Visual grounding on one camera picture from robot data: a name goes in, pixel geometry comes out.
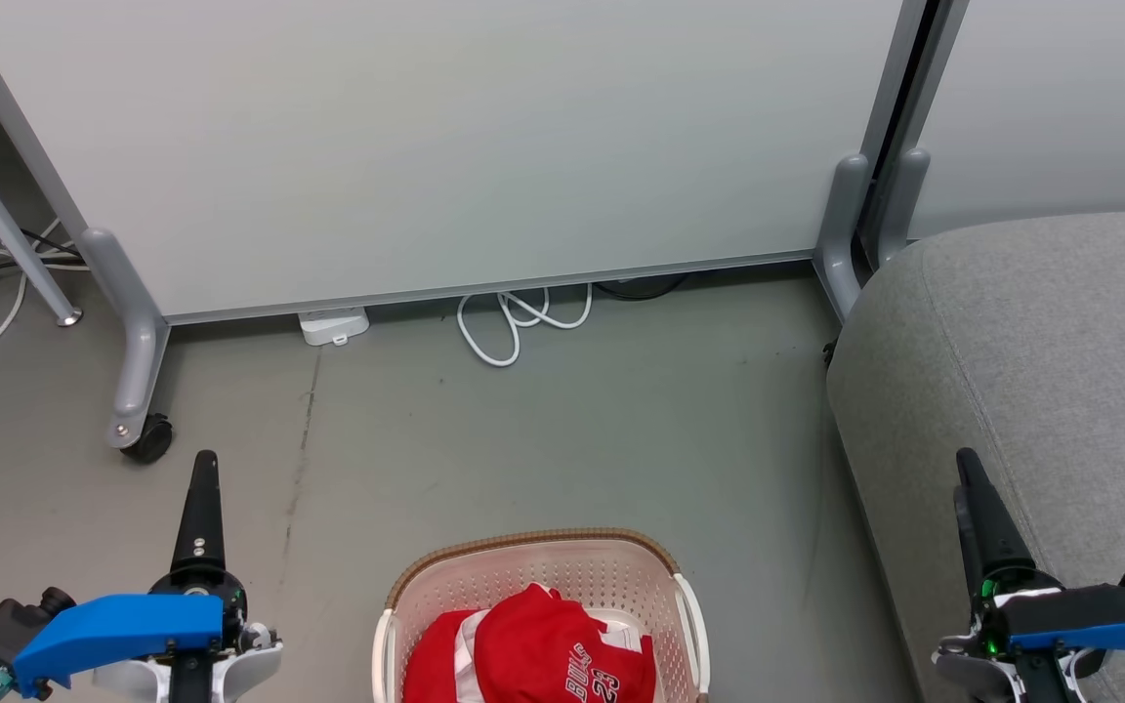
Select red basketball shorts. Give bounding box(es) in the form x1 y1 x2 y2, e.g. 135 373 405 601
473 583 658 703

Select cream plastic laundry basket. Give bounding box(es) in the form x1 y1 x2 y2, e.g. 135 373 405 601
372 528 712 703

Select narrow white partition panel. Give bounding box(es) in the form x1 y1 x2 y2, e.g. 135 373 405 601
860 0 1125 271

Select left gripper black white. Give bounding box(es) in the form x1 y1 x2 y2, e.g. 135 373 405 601
92 450 283 703

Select black cable under partition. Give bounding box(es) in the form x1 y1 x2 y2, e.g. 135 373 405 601
593 273 691 303

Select black caster wheel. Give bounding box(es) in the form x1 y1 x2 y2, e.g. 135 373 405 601
120 413 176 466

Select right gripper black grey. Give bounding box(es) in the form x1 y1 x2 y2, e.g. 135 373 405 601
933 447 1110 703

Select grey fabric sofa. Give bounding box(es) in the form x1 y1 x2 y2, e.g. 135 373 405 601
824 209 1125 703

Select thin black floor cable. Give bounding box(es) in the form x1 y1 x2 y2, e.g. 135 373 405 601
0 228 87 286

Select red basketball jersey white trim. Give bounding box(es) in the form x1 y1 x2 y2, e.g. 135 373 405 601
404 607 487 703

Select large white partition panel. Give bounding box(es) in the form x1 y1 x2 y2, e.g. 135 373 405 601
0 0 930 452

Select coiled white cable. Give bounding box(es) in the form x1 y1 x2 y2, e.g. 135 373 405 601
456 283 594 369

